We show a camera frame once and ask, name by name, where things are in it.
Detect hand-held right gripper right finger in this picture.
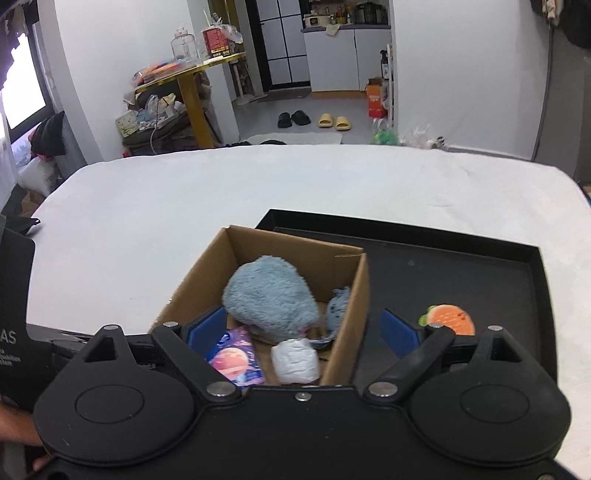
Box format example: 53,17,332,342
362,308,539,404

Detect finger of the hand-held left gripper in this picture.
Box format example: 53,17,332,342
26,323,99,371

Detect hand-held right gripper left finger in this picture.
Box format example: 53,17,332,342
74,308,242,404

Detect purple packet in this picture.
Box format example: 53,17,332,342
205,325,267,388

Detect brown cardboard box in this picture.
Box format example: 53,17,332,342
148,224,371,387

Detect orange watermelon plush toy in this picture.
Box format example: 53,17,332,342
419,304,476,337

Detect small blue plush toy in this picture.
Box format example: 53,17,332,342
308,286,352,350

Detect large blue plush toy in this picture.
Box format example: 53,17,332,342
223,256,320,343

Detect black tray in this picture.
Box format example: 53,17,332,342
254,209,560,394

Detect white gauze roll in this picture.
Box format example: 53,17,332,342
270,338,321,385

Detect person's left hand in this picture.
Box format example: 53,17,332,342
0,400,53,472

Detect white bag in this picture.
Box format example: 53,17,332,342
17,157,64,195

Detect black garment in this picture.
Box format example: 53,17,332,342
30,112,66,158

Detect clear plastic bag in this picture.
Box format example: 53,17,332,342
401,122,451,151

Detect green plastic bag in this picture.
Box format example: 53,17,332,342
372,124,399,147

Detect white floor rug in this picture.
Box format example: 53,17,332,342
242,131,344,147

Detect clutter pile under table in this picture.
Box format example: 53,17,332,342
115,83,219,156

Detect bright window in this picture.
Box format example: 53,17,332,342
0,31,49,136

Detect yellow round table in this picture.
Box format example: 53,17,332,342
133,52,248,150

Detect orange cardboard box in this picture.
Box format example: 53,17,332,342
365,77,389,119

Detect colourful items on table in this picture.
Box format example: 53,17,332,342
133,57,195,86

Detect white kitchen cabinet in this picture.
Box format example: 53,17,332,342
302,23,393,93

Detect glass jar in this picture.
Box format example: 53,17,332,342
170,26,201,66

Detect red carton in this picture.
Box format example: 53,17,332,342
202,25,232,59

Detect black framed glass door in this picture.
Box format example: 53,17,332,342
244,0,310,91

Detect hanging black backpack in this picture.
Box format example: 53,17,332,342
560,0,591,48

